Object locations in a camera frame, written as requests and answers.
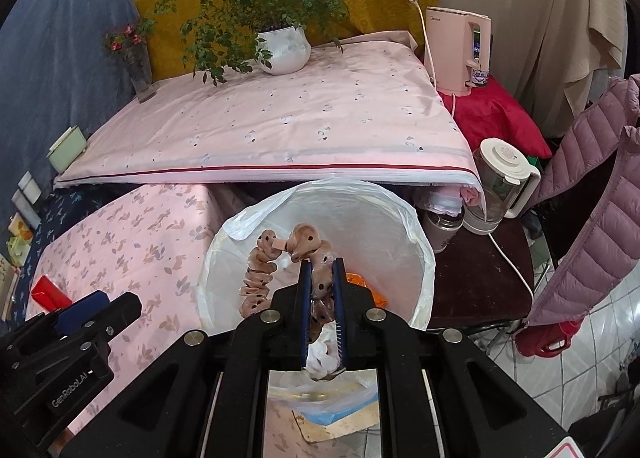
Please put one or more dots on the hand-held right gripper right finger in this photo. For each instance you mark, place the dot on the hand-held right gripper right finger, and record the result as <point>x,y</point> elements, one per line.
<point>340,313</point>

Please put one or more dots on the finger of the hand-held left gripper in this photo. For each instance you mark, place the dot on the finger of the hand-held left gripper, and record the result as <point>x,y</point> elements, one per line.
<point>120,310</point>
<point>82,310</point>

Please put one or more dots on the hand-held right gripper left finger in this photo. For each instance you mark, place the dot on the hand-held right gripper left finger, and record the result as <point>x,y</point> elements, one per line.
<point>303,313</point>

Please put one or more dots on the orange plastic bag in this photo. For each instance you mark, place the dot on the orange plastic bag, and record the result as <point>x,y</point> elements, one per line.
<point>362,287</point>

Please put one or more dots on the white tissue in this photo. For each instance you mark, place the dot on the white tissue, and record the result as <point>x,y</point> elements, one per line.
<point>320,360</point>

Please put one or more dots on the beige dotted scrunchie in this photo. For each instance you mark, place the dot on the beige dotted scrunchie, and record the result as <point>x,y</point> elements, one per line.
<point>300,245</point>

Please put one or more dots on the bin with white liner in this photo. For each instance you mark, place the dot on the bin with white liner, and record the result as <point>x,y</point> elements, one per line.
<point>375,233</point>

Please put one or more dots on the red folded bag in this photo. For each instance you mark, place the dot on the red folded bag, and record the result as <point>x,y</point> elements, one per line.
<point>47,294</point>

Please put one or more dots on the white printed box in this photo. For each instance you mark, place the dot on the white printed box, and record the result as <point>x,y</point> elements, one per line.
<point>7,285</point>

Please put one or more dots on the green paper packet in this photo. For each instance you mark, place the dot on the green paper packet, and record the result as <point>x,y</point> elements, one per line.
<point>16,249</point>

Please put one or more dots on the printed paper cup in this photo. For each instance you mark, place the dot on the printed paper cup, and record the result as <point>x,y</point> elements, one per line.
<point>20,228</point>

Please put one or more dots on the navy floral cloth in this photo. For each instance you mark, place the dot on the navy floral cloth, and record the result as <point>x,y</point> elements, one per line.
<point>60,208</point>

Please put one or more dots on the beige thermos cup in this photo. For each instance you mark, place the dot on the beige thermos cup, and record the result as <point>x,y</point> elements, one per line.
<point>442,230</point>

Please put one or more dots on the white jar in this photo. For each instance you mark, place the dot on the white jar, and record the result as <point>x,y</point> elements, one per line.
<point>30,185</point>

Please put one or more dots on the dark wooden side table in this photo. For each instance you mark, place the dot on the dark wooden side table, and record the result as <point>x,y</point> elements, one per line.
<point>475,278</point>

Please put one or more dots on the green tissue box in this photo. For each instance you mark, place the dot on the green tissue box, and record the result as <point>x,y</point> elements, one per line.
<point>67,148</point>

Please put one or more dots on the pink blanket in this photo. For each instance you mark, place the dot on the pink blanket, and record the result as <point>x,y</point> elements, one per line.
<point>270,128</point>

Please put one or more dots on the glass flower vase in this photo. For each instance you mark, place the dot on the glass flower vase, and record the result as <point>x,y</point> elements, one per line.
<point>137,70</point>

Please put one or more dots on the red cloth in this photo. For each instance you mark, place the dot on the red cloth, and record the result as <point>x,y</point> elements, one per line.
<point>495,118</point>

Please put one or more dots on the blue curtain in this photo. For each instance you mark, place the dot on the blue curtain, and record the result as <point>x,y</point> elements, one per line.
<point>50,63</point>

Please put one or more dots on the pink puffer jacket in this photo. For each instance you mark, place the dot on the pink puffer jacket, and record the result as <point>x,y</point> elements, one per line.
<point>585,218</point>

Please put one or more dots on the green plant in white pot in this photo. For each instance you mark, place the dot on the green plant in white pot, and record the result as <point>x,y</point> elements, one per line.
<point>282,50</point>

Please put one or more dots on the beige curtain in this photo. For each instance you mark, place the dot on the beige curtain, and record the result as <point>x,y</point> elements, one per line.
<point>540,23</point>

